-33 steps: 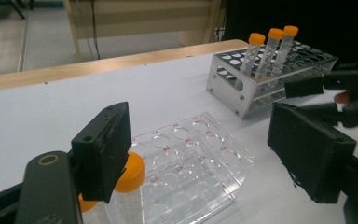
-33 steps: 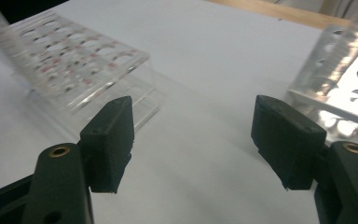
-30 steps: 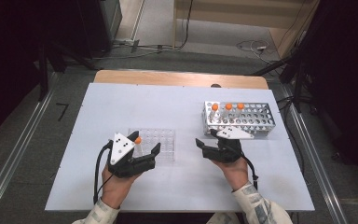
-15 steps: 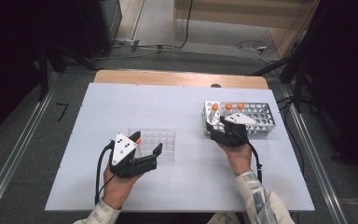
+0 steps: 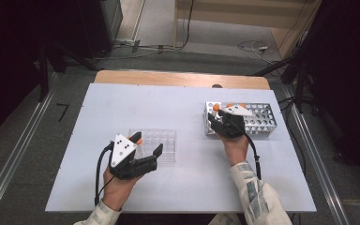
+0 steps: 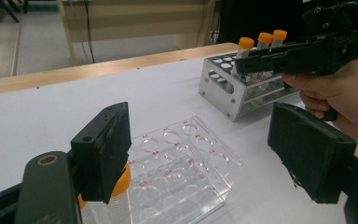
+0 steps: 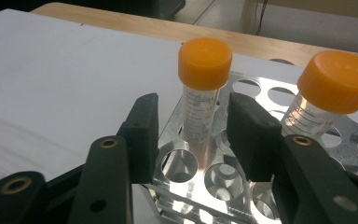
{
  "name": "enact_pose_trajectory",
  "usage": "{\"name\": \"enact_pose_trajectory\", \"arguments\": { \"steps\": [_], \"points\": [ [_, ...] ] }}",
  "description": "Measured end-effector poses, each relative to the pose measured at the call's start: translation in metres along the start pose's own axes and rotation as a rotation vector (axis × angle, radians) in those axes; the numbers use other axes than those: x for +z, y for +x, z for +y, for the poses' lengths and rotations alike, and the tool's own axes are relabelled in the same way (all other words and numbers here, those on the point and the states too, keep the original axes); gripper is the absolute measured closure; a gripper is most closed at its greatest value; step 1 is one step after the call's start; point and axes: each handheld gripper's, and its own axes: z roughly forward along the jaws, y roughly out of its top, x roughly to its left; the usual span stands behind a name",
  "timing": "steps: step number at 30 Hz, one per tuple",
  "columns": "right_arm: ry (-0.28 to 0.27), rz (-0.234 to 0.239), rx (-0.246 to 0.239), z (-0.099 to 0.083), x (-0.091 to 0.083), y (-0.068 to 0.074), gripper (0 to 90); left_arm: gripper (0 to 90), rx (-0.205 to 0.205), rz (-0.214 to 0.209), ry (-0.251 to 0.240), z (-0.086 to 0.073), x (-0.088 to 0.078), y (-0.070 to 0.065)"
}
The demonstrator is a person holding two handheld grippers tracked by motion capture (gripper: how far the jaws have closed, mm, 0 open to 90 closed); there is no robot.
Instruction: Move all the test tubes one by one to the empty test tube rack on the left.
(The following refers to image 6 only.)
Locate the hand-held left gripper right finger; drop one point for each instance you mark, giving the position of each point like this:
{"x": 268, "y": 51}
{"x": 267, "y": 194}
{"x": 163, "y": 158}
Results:
{"x": 310, "y": 155}

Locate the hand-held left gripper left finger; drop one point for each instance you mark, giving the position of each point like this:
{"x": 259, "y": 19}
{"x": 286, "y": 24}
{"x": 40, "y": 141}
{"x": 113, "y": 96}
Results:
{"x": 101, "y": 155}

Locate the orange cap test tube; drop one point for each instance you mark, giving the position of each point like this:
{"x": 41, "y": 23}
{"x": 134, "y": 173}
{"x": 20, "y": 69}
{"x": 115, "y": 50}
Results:
{"x": 88, "y": 216}
{"x": 265, "y": 38}
{"x": 280, "y": 34}
{"x": 121, "y": 205}
{"x": 246, "y": 43}

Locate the perforated metal tube rack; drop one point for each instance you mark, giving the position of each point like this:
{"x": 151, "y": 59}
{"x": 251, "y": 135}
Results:
{"x": 223, "y": 99}

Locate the clear acrylic tube rack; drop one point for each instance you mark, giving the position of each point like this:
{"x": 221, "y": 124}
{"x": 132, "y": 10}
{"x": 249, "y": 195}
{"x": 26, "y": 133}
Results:
{"x": 180, "y": 174}

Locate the dark curtain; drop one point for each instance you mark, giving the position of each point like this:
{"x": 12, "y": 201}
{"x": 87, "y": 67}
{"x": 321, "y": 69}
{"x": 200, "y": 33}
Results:
{"x": 261, "y": 15}

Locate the beige wooden furniture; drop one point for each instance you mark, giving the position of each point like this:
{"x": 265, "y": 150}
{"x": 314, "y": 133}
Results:
{"x": 136, "y": 21}

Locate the black furniture legs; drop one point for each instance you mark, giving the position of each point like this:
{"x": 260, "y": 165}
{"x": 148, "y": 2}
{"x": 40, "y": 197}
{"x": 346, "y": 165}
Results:
{"x": 11, "y": 11}

